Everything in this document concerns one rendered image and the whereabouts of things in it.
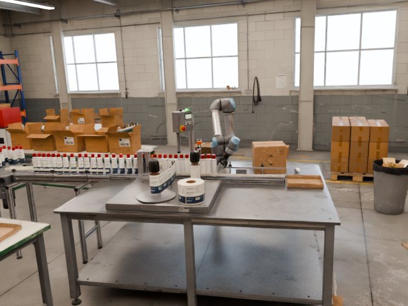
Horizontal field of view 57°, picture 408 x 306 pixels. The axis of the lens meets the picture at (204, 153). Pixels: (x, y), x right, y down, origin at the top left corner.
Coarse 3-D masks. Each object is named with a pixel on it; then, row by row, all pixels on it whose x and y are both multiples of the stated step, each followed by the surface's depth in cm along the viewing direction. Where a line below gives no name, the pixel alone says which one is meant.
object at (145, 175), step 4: (140, 152) 339; (144, 152) 339; (140, 156) 340; (144, 156) 351; (148, 156) 347; (140, 160) 341; (148, 160) 347; (140, 164) 342; (144, 164) 345; (148, 164) 347; (140, 168) 343; (144, 168) 345; (148, 168) 347; (140, 172) 344; (144, 172) 344; (148, 172) 344; (140, 176) 344; (144, 176) 343; (148, 176) 343
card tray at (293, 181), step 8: (288, 176) 346; (296, 176) 345; (304, 176) 343; (312, 176) 342; (320, 176) 340; (288, 184) 322; (296, 184) 320; (304, 184) 319; (312, 184) 318; (320, 184) 316
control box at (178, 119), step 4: (172, 112) 345; (176, 112) 341; (180, 112) 341; (184, 112) 343; (188, 112) 347; (172, 116) 345; (176, 116) 342; (180, 116) 341; (184, 116) 344; (172, 120) 347; (176, 120) 343; (180, 120) 341; (184, 120) 344; (188, 120) 348; (172, 124) 348; (176, 124) 344; (180, 124) 342; (184, 124) 345; (172, 128) 349; (176, 128) 345; (180, 128) 343; (188, 128) 349; (176, 132) 346; (180, 132) 344
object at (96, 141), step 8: (88, 128) 527; (104, 128) 547; (112, 128) 514; (120, 128) 541; (88, 136) 515; (96, 136) 495; (104, 136) 507; (88, 144) 518; (96, 144) 514; (104, 144) 510; (104, 152) 512
